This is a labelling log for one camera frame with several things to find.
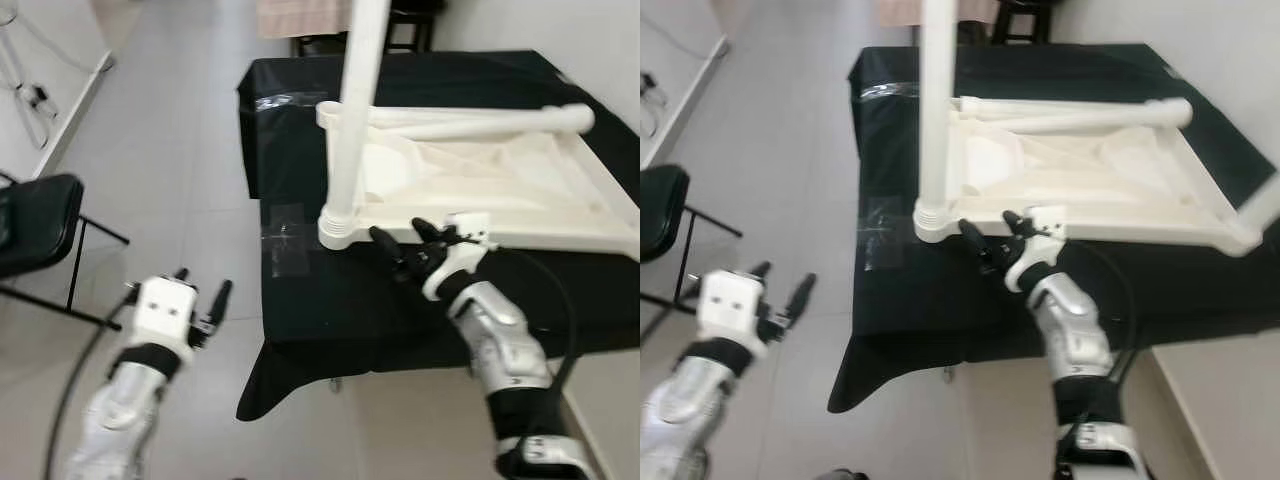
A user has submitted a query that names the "white plastic children table top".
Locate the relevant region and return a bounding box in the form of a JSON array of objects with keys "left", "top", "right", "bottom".
[
  {"left": 912, "top": 94, "right": 1264, "bottom": 257},
  {"left": 315, "top": 100, "right": 641, "bottom": 262}
]

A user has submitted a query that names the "black folding chair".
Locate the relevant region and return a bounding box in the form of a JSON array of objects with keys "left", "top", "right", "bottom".
[
  {"left": 640, "top": 164, "right": 744, "bottom": 317},
  {"left": 0, "top": 172, "right": 132, "bottom": 332}
]

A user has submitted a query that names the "beige cloth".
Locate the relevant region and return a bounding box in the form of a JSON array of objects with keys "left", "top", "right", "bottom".
[
  {"left": 255, "top": 0, "right": 353, "bottom": 40},
  {"left": 878, "top": 0, "right": 1001, "bottom": 30}
]

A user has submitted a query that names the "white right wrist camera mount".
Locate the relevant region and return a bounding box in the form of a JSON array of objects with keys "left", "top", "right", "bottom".
[
  {"left": 424, "top": 211, "right": 499, "bottom": 301},
  {"left": 1004, "top": 204, "right": 1070, "bottom": 294}
]

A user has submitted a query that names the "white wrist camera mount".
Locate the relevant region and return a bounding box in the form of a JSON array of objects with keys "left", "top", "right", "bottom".
[
  {"left": 424, "top": 211, "right": 499, "bottom": 301},
  {"left": 1004, "top": 204, "right": 1070, "bottom": 294},
  {"left": 696, "top": 269, "right": 767, "bottom": 347},
  {"left": 129, "top": 276, "right": 197, "bottom": 364}
]

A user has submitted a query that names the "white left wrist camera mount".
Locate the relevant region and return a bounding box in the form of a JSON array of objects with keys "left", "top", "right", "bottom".
[
  {"left": 696, "top": 269, "right": 767, "bottom": 347},
  {"left": 129, "top": 276, "right": 197, "bottom": 364}
]

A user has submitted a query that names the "black charger with cable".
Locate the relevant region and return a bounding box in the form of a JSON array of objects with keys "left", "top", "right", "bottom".
[
  {"left": 0, "top": 0, "right": 57, "bottom": 151},
  {"left": 640, "top": 70, "right": 670, "bottom": 137}
]

